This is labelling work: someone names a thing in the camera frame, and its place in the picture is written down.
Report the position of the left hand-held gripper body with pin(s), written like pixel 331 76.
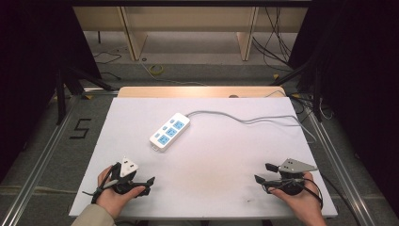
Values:
pixel 125 185

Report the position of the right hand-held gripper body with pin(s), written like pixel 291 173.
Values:
pixel 293 183

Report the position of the person's left hand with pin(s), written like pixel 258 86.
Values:
pixel 113 197

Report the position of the person's right hand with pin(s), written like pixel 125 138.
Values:
pixel 306 201

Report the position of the white board table cover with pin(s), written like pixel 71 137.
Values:
pixel 213 163

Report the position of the white power strip blue sockets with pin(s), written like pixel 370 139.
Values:
pixel 170 132

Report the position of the black metal stand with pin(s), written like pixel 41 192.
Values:
pixel 67 84
pixel 315 91

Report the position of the dark curtain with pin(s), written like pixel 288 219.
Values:
pixel 31 78
pixel 360 94

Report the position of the beige wooden shelf unit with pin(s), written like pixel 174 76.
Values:
pixel 188 28

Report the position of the aluminium floor rail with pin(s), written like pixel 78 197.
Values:
pixel 37 163
pixel 342 169

